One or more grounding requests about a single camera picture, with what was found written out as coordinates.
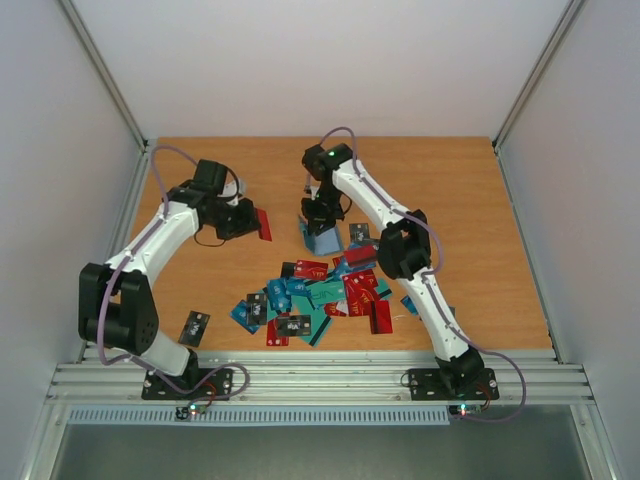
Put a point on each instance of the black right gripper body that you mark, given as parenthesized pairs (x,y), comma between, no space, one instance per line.
(320,220)

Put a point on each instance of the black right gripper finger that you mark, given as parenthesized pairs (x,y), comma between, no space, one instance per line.
(324,227)
(309,232)

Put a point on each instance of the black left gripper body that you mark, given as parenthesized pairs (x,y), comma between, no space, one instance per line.
(231,223)

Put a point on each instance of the teal leather card holder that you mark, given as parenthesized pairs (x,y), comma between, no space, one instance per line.
(324,244)

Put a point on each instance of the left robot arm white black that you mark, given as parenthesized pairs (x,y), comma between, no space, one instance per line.
(116,309)

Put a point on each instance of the black card near right arm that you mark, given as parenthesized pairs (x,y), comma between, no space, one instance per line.
(359,233)

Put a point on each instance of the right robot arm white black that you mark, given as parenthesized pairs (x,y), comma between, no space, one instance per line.
(404,253)

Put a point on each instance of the red card with magnetic stripe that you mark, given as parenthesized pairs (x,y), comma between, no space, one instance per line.
(360,256)

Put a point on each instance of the teal VIP card centre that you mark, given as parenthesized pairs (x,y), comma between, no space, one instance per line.
(317,295)

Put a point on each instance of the blue card left pile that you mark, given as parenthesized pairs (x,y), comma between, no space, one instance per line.
(279,299)

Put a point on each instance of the black card left pile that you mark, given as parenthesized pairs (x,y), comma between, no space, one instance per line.
(257,307)

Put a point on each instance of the teal card with black stripe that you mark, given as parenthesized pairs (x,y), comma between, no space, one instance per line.
(320,332)

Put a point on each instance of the black card on red card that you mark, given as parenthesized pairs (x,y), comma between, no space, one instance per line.
(293,325)

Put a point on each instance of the blue card far right upper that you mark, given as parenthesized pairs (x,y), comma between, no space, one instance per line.
(409,305)

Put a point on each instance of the lone black VIP card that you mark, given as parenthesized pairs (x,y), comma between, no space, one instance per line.
(194,328)

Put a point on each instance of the left small circuit board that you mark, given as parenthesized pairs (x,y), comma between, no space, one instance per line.
(190,412)

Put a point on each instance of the small circuit board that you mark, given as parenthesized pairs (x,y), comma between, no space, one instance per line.
(190,412)
(465,410)

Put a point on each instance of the right small circuit board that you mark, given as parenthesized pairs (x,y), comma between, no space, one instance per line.
(465,410)

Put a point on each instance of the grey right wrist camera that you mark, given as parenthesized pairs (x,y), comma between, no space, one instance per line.
(307,186)

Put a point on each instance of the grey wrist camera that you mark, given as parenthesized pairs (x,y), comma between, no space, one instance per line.
(307,186)
(233,192)

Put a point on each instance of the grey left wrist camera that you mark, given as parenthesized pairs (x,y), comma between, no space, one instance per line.
(233,192)

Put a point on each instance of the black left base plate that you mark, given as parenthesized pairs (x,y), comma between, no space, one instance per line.
(194,385)

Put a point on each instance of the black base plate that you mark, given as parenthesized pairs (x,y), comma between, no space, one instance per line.
(194,385)
(431,384)

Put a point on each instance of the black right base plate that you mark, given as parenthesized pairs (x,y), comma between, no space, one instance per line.
(431,384)

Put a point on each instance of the grey slotted cable duct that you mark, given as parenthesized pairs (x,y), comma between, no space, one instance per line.
(260,416)

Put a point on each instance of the aluminium frame rail front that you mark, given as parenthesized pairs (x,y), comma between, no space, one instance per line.
(315,377)

